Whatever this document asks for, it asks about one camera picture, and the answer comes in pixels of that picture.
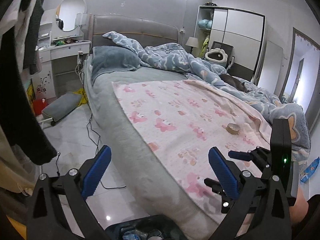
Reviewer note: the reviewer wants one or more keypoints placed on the grey cat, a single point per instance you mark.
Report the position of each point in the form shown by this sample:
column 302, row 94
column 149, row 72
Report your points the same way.
column 234, row 82

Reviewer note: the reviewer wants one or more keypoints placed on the blue cloud pattern duvet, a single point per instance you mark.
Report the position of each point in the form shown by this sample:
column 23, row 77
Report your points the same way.
column 172, row 57

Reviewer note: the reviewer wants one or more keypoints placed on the black trash bin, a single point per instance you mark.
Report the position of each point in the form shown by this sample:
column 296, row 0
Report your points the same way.
column 152, row 227

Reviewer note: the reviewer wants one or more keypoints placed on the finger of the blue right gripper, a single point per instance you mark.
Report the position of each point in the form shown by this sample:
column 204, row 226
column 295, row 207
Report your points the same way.
column 244, row 156
column 214, row 185

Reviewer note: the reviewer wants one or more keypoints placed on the blue snack wrapper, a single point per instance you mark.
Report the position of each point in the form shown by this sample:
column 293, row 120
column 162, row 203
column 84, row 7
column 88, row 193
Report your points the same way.
column 308, row 172

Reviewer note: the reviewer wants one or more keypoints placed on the white wardrobe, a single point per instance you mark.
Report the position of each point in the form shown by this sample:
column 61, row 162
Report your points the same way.
column 239, row 32

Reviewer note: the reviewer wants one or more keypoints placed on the white bedside lamp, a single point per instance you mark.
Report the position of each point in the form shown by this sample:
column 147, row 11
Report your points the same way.
column 192, row 43

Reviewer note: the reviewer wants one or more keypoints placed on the white dressing table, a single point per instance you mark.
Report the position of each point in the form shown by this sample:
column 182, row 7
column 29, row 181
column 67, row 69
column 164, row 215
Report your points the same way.
column 60, row 53

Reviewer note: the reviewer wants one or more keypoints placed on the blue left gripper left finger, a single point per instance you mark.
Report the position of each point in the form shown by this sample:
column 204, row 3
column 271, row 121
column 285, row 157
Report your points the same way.
column 92, row 170

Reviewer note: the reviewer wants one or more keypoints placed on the brown cardboard tape roll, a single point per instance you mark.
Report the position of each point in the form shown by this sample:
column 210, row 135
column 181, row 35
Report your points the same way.
column 233, row 128

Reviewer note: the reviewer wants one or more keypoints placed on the red box on floor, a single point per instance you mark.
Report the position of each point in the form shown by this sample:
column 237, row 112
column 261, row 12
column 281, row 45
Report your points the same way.
column 39, row 105

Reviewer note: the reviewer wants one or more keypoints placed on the beige hanging coat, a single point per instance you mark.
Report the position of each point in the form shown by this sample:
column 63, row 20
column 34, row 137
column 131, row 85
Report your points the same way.
column 14, row 177

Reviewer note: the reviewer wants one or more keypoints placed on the pink cartoon print blanket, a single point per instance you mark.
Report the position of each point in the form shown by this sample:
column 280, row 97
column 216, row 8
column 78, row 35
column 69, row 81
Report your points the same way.
column 181, row 121

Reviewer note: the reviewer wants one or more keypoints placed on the grey floor cushion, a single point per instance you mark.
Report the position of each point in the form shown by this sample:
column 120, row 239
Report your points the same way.
column 62, row 106

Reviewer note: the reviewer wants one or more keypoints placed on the grey blue pillow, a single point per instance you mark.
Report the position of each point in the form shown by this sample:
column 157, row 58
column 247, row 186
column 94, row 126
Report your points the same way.
column 108, row 59

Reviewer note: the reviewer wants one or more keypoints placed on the grey bed with headboard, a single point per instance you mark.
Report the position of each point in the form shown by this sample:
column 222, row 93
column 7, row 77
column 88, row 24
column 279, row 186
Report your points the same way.
column 149, row 182

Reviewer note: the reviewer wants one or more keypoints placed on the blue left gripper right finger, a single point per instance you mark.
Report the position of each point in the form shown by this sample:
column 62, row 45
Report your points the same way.
column 223, row 170

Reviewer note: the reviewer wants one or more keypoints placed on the person's hand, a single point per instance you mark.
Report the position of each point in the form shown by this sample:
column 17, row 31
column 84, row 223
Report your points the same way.
column 300, row 208

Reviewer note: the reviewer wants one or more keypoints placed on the black hanging coat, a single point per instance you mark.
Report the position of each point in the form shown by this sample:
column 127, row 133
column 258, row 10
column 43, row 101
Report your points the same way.
column 17, row 120

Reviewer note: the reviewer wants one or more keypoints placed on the round mirror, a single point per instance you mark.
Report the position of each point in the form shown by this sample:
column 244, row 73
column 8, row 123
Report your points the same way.
column 68, row 13

